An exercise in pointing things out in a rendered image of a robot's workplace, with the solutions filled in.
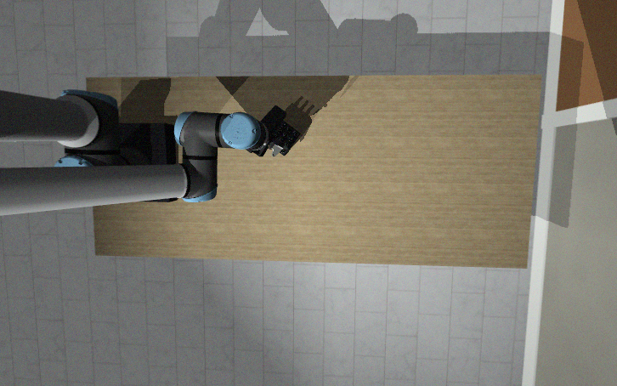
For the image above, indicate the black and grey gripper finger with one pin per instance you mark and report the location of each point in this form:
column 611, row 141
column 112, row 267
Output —
column 277, row 147

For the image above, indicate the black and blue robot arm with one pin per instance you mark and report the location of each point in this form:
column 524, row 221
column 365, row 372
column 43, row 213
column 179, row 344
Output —
column 89, row 128

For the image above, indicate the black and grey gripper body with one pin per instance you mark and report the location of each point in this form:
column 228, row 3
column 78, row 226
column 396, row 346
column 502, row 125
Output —
column 262, row 151

